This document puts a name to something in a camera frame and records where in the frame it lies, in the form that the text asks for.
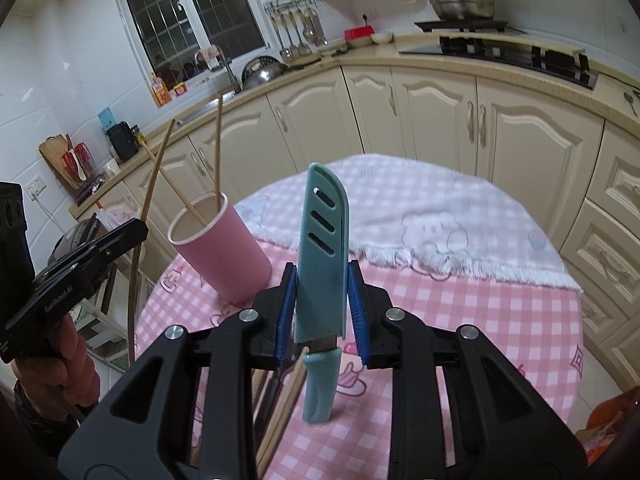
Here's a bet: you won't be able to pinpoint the wooden cutting board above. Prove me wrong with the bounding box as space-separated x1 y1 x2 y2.
39 134 86 193

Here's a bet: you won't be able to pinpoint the teal knife with sheath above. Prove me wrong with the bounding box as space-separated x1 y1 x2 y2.
294 162 349 423

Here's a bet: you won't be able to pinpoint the pink checkered tablecloth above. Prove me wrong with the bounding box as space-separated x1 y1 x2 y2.
134 240 586 480

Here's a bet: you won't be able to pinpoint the cream kitchen cabinets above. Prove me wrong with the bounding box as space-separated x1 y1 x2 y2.
70 30 640 211
75 62 640 396

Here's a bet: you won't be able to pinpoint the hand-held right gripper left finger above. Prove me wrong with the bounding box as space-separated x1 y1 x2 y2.
57 262 301 480

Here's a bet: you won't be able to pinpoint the hanging steel utensils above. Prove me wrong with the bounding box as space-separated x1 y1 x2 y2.
272 7 328 58

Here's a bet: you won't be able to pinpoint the wooden chopstick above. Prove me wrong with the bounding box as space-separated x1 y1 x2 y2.
252 360 301 466
215 96 224 195
139 139 207 226
140 119 176 223
256 346 310 478

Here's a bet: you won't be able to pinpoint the kitchen window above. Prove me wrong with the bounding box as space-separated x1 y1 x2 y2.
117 0 266 68

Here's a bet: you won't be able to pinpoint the person's left hand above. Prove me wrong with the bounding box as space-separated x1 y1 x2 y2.
12 317 101 411

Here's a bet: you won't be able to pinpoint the black induction cooker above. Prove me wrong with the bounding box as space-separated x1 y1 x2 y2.
414 19 510 35

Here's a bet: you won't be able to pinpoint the pink cup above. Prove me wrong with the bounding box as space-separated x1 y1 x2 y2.
167 192 273 303

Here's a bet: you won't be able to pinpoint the black gas stove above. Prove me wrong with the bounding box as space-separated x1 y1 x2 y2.
400 35 598 91

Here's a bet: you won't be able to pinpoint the orange bag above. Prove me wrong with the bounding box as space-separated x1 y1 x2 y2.
575 390 640 466

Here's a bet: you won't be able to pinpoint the wall utensil rack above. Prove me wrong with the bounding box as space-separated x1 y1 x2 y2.
263 0 326 16

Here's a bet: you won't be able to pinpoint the white plaid towel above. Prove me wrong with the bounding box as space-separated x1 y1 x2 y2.
235 154 583 293

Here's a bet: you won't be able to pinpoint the black container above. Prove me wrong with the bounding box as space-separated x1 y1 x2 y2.
106 121 140 162

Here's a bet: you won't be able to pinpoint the steel colander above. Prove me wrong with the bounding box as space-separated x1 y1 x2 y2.
241 55 291 88

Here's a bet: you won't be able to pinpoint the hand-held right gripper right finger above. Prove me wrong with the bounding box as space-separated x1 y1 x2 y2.
347 260 588 480

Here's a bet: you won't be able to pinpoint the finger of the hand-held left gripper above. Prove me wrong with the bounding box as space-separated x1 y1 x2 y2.
47 218 149 281

